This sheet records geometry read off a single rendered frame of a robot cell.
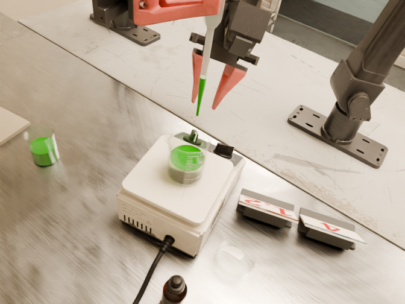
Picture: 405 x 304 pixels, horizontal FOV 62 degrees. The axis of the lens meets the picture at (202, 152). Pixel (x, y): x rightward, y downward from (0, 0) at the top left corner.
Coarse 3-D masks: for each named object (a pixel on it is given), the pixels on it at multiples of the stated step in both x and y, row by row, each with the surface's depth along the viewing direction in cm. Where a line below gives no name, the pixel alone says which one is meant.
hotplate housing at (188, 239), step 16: (240, 160) 55; (224, 192) 47; (128, 208) 45; (144, 208) 44; (128, 224) 49; (144, 224) 46; (160, 224) 44; (176, 224) 43; (208, 224) 43; (160, 240) 48; (176, 240) 45; (192, 240) 43; (192, 256) 47
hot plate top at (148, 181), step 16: (160, 144) 49; (144, 160) 47; (160, 160) 47; (208, 160) 48; (224, 160) 49; (128, 176) 44; (144, 176) 45; (160, 176) 45; (208, 176) 46; (224, 176) 47; (128, 192) 43; (144, 192) 43; (160, 192) 43; (176, 192) 44; (192, 192) 44; (208, 192) 44; (160, 208) 42; (176, 208) 42; (192, 208) 42; (208, 208) 42; (192, 224) 41
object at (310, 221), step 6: (306, 222) 50; (312, 222) 51; (318, 222) 52; (324, 228) 49; (330, 228) 50; (336, 228) 52; (342, 234) 49; (348, 234) 50; (354, 234) 51; (360, 240) 49
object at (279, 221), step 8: (248, 192) 56; (256, 192) 56; (240, 200) 51; (264, 200) 55; (272, 200) 55; (280, 200) 56; (240, 208) 53; (248, 208) 51; (256, 208) 49; (288, 208) 55; (248, 216) 52; (256, 216) 52; (264, 216) 51; (272, 216) 50; (280, 216) 49; (272, 224) 52; (280, 224) 51; (288, 224) 52
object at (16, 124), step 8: (0, 112) 61; (8, 112) 61; (0, 120) 59; (8, 120) 59; (16, 120) 60; (24, 120) 60; (0, 128) 58; (8, 128) 58; (16, 128) 58; (24, 128) 59; (0, 136) 57; (8, 136) 57; (0, 144) 56
